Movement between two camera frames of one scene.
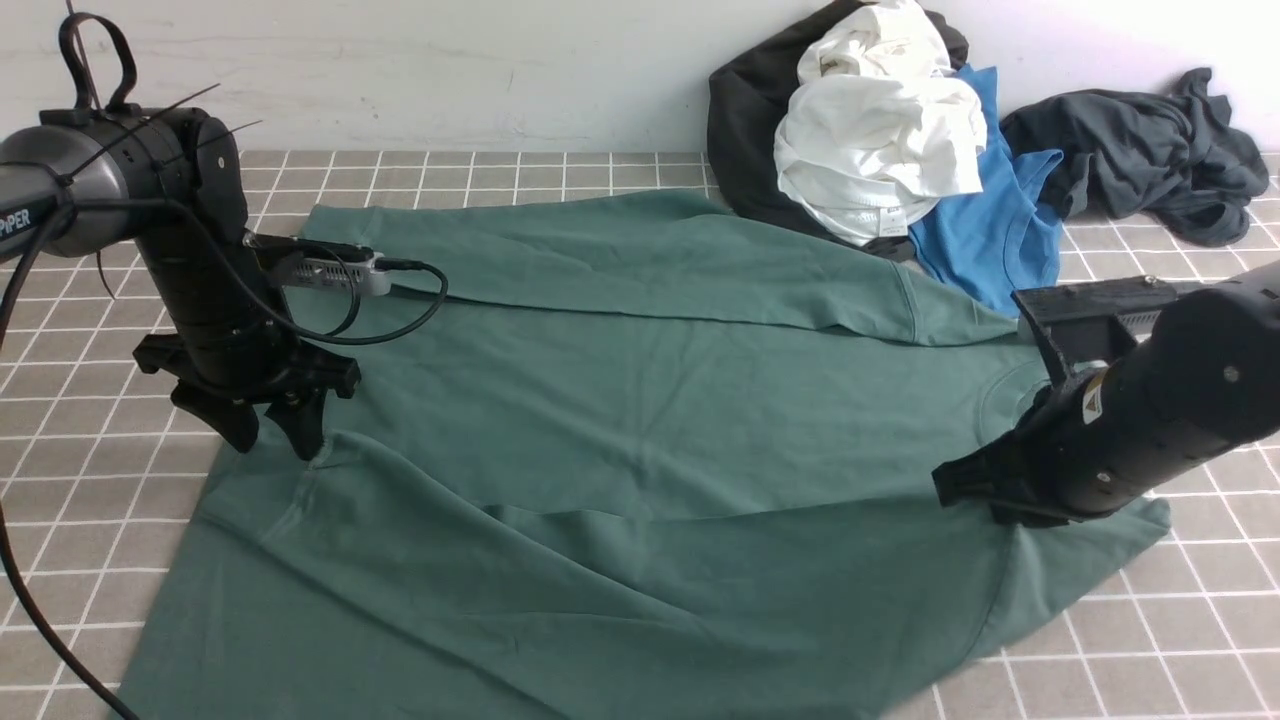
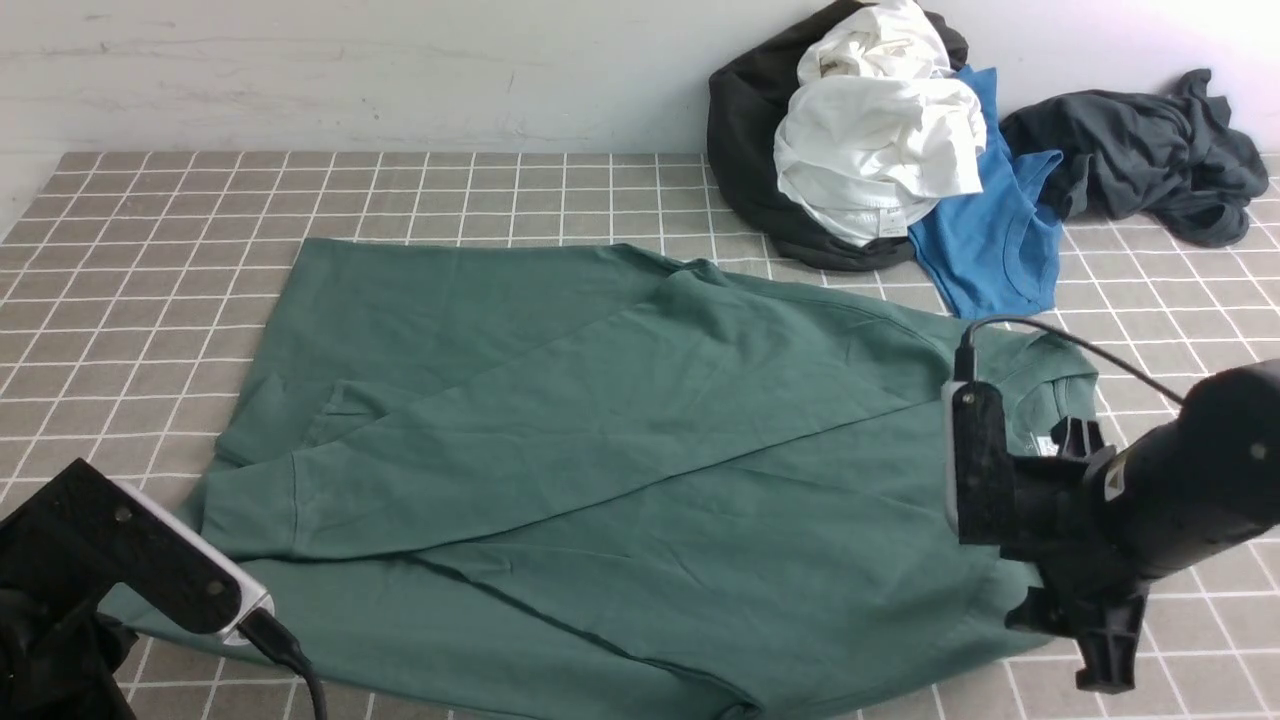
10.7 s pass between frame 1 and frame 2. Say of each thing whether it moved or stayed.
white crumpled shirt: stayed
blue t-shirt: stayed
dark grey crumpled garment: stayed
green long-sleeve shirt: moved
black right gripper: moved
